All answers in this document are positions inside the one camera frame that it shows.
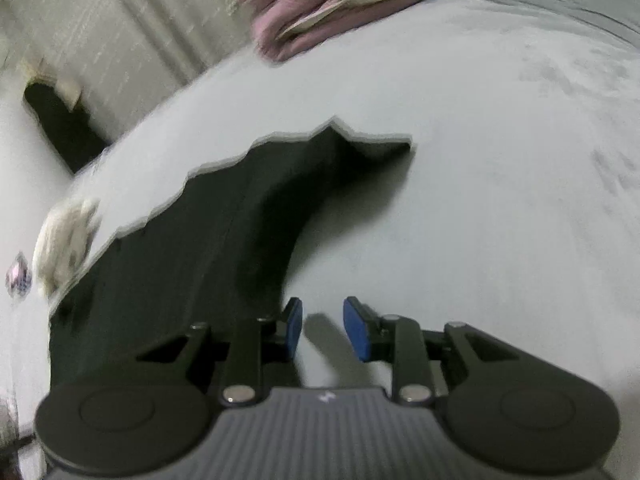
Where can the grey star curtain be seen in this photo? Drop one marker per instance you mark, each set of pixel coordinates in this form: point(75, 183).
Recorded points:
point(125, 10)

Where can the small pink object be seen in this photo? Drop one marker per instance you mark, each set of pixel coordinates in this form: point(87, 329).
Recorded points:
point(18, 277)

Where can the white plush dog toy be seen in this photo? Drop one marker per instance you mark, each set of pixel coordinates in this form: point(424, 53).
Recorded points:
point(62, 245)

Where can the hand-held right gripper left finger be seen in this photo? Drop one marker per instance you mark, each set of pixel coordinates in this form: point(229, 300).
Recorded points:
point(295, 325)

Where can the black garment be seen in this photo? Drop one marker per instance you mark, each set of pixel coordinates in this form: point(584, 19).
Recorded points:
point(175, 260)

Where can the pink quilt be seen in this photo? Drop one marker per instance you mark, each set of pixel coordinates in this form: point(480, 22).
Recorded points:
point(325, 5)

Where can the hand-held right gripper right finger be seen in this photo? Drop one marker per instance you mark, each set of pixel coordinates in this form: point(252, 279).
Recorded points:
point(355, 327)

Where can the dark furniture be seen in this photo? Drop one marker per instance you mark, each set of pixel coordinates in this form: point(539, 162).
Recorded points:
point(60, 120)

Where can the grey velvet bed cover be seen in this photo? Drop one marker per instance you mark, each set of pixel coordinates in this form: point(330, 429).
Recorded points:
point(475, 185)

